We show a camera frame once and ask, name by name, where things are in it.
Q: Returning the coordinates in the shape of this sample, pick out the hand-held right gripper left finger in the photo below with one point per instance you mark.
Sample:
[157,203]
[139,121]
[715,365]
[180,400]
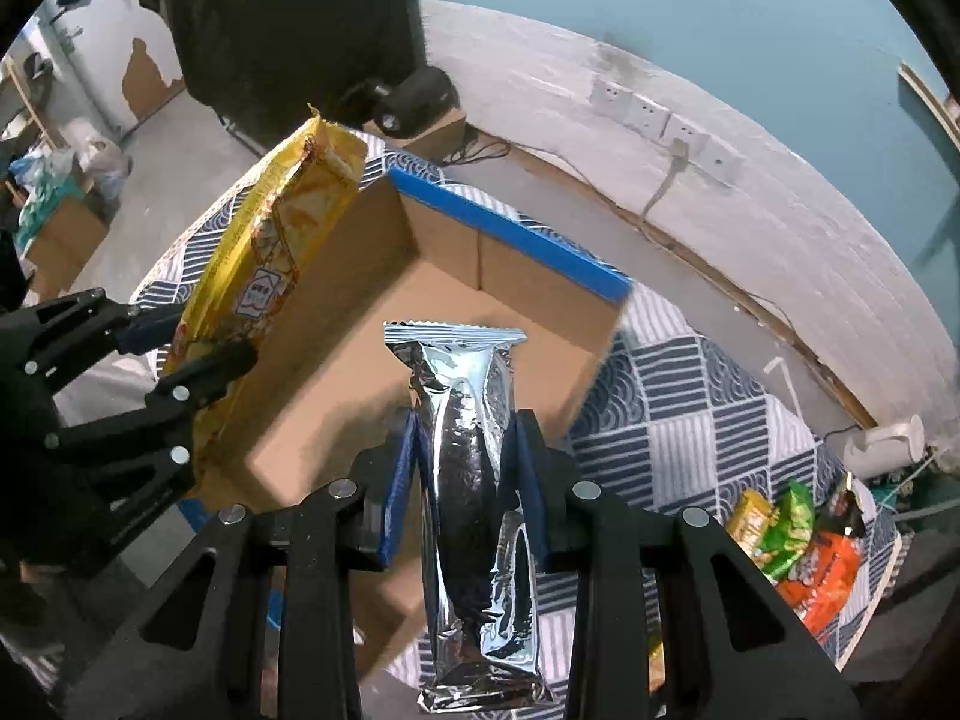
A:
[397,484]

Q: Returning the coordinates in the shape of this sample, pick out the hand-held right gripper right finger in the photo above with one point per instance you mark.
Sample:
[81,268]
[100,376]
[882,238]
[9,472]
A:
[525,484]

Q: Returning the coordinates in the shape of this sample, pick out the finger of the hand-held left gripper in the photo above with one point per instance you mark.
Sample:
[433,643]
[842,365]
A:
[150,331]
[202,382]

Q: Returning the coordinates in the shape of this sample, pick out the silver foil snack packet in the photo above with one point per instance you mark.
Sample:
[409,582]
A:
[465,465]

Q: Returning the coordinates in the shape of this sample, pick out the long yellow snack packet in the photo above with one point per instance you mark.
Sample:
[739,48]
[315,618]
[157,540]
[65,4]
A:
[277,240]

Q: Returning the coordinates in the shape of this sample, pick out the cardboard box with blue rim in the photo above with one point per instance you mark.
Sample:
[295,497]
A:
[450,300]

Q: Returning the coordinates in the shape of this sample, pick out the green snack packet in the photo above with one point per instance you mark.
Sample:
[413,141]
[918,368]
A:
[791,532]

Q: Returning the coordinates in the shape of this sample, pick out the open cardboard box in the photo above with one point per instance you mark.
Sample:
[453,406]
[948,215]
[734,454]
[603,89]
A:
[64,236]

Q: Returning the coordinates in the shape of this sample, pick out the white plastic bag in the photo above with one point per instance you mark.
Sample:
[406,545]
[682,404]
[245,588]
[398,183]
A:
[99,151]

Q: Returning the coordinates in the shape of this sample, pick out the blue plastic bag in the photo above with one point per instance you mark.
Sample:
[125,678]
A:
[41,176]

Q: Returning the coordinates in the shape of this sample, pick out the small yellow snack packet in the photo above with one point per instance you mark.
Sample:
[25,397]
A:
[750,521]

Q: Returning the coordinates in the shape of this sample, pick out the wooden stick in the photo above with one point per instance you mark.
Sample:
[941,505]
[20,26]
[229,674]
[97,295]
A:
[30,105]

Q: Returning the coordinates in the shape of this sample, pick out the white plastic piece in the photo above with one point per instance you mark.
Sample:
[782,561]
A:
[784,382]

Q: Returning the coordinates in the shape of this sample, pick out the orange snack packet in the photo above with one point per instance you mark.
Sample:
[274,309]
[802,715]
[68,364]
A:
[821,581]

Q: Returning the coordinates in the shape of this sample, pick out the large dark panel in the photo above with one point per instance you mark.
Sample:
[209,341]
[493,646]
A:
[300,30]

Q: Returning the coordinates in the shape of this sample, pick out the white kettle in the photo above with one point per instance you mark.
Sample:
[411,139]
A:
[885,444]

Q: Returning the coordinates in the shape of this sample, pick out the white wall socket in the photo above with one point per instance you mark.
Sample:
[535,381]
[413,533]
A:
[694,136]
[721,159]
[643,114]
[607,94]

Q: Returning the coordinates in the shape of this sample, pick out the wooden frame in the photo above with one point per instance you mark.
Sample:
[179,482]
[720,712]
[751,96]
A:
[930,101]

